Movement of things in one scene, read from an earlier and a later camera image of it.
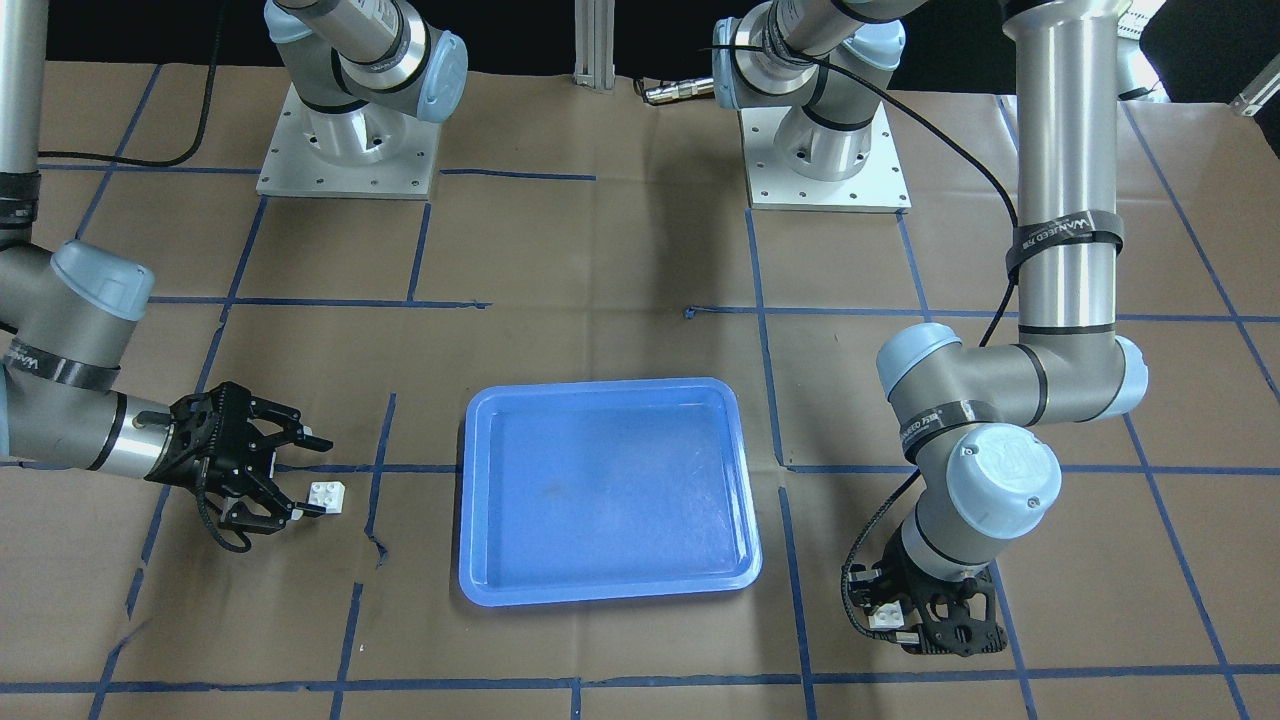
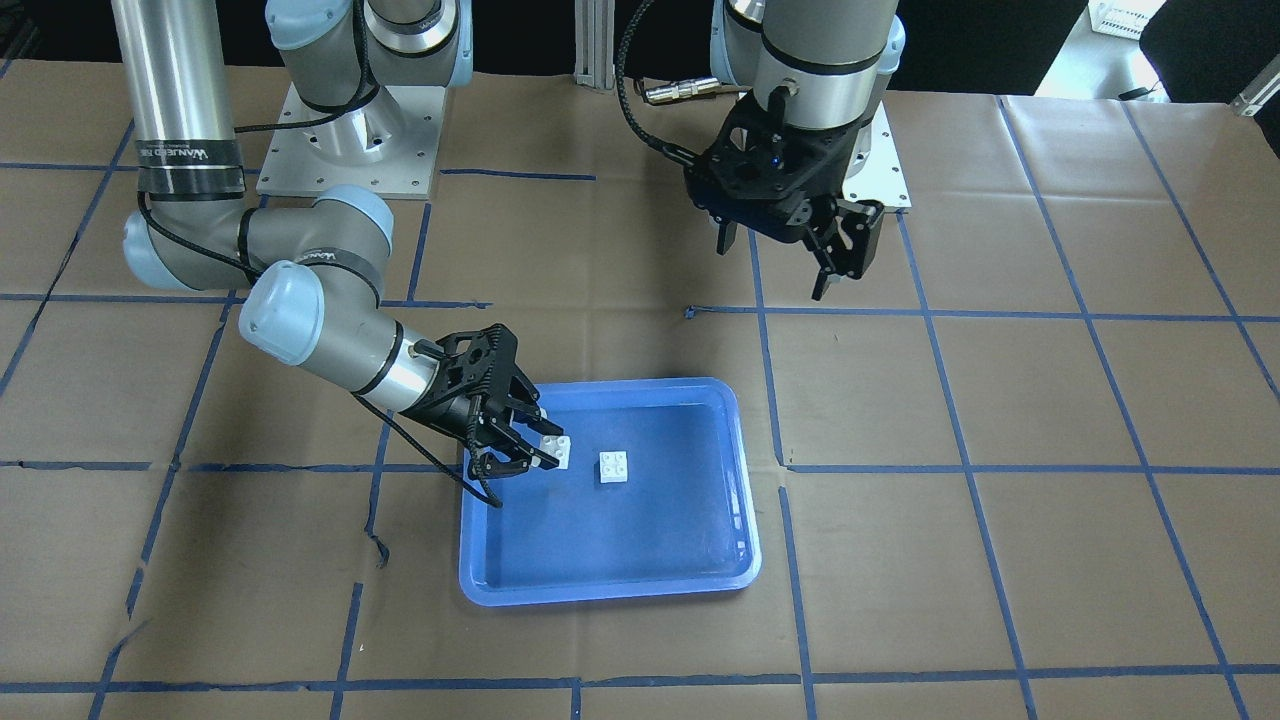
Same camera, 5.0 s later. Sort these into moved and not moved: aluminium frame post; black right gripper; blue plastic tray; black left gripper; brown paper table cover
Moved: black left gripper; black right gripper
Not moved: aluminium frame post; blue plastic tray; brown paper table cover
